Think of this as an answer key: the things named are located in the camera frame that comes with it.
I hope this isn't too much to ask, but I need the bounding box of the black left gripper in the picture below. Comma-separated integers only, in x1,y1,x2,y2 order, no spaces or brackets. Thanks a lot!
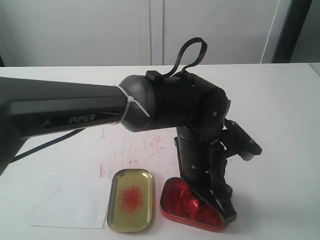
175,126,237,224

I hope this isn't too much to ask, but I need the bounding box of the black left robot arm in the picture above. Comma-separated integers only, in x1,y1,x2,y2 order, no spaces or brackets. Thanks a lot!
0,71,237,224

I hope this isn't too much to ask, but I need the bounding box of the red ink tin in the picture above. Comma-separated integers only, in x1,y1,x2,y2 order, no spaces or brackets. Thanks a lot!
159,177,226,232

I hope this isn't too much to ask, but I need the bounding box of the gold tin lid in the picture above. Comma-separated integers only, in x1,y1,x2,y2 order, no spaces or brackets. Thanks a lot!
106,168,154,233

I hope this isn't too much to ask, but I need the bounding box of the white paper sheet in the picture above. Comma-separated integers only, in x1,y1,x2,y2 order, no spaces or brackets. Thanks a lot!
24,175,111,229

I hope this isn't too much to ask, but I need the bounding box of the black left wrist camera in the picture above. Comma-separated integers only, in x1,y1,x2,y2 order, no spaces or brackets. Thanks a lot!
220,119,262,161

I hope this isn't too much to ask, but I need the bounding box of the white cable tie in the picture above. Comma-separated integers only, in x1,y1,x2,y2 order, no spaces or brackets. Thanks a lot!
112,85,150,125

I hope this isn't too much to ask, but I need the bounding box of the black camera cable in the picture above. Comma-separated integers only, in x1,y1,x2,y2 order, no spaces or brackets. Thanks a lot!
163,37,208,81

